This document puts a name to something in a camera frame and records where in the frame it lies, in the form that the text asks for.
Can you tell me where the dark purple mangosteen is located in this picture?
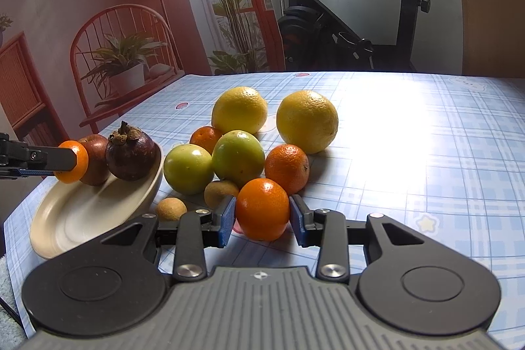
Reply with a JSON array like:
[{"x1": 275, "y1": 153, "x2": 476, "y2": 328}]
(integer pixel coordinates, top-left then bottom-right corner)
[{"x1": 105, "y1": 121, "x2": 157, "y2": 181}]

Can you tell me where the small tangerine back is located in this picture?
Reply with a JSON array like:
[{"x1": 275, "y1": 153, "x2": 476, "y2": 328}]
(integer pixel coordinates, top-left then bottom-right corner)
[{"x1": 190, "y1": 126, "x2": 222, "y2": 154}]

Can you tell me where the brown longan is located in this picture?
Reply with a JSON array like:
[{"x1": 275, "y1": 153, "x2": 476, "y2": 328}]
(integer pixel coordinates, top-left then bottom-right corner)
[{"x1": 155, "y1": 197, "x2": 188, "y2": 221}]

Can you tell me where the orange tangerine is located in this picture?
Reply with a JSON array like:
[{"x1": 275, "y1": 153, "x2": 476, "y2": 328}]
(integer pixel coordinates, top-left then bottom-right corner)
[
  {"x1": 264, "y1": 144, "x2": 310, "y2": 196},
  {"x1": 235, "y1": 178, "x2": 290, "y2": 242}
]

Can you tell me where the yellow orange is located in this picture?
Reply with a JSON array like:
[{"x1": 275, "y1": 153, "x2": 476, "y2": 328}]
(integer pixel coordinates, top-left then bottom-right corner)
[
  {"x1": 276, "y1": 90, "x2": 339, "y2": 154},
  {"x1": 211, "y1": 86, "x2": 268, "y2": 134}
]

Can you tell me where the brown kiwi fruit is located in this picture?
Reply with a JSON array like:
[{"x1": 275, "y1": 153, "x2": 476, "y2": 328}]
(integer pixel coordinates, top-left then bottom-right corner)
[{"x1": 204, "y1": 180, "x2": 240, "y2": 211}]

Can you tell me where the small orange kumquat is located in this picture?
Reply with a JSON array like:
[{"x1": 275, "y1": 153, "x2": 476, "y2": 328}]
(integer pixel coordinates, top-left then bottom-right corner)
[{"x1": 54, "y1": 140, "x2": 89, "y2": 184}]

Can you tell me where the green apple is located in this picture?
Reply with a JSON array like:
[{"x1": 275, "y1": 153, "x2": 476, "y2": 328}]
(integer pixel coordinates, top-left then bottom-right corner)
[
  {"x1": 212, "y1": 130, "x2": 265, "y2": 188},
  {"x1": 164, "y1": 143, "x2": 215, "y2": 196}
]

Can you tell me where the printed room backdrop curtain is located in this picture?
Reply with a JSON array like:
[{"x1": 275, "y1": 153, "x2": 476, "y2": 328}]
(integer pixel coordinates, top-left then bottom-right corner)
[{"x1": 1, "y1": 0, "x2": 284, "y2": 146}]

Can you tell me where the cream ceramic plate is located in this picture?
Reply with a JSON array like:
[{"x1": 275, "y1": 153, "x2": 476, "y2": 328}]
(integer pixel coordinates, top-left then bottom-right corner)
[{"x1": 29, "y1": 147, "x2": 164, "y2": 259}]

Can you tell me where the orange tangerine front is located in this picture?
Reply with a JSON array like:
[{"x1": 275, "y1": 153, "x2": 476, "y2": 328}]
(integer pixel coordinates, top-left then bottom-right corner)
[{"x1": 235, "y1": 178, "x2": 290, "y2": 242}]

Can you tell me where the green apple front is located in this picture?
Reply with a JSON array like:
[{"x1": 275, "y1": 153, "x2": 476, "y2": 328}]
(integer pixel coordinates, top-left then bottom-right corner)
[{"x1": 164, "y1": 143, "x2": 215, "y2": 196}]

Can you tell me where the green apple back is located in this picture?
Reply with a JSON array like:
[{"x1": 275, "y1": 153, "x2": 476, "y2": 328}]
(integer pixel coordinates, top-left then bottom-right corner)
[{"x1": 212, "y1": 130, "x2": 265, "y2": 188}]

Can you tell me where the red apple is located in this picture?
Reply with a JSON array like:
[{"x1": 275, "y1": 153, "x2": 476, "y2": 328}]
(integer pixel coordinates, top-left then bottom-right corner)
[{"x1": 78, "y1": 134, "x2": 110, "y2": 187}]

